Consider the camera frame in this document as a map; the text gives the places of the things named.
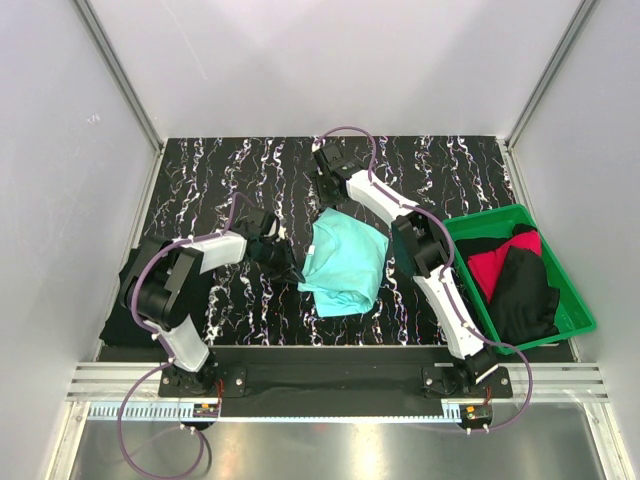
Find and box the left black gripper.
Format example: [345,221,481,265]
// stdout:
[253,236,305,285]

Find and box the turquoise t shirt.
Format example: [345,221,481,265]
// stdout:
[298,209,389,318]

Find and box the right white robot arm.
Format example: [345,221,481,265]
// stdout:
[311,169,498,397]

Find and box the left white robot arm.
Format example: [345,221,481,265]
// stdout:
[118,231,304,396]

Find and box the red t shirt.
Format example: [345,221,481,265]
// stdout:
[467,230,542,302]

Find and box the folded black t shirt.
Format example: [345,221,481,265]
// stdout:
[98,247,214,349]

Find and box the green plastic bin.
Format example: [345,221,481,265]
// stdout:
[445,204,596,355]

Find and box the black t shirt in bin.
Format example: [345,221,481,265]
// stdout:
[456,224,560,346]

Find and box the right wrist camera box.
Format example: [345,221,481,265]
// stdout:
[313,143,362,177]

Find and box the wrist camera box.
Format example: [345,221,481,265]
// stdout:
[231,207,285,242]
[313,143,362,177]

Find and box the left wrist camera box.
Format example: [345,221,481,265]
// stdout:
[231,207,285,242]

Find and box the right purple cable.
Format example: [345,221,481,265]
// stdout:
[312,125,534,434]

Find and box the aluminium frame rail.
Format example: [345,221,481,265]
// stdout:
[66,362,608,424]

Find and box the left aluminium corner post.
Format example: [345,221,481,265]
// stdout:
[70,0,164,154]

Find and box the aluminium corner post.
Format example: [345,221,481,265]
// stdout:
[504,0,600,152]
[70,0,164,154]

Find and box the right aluminium corner post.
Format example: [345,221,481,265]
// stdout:
[504,0,600,152]

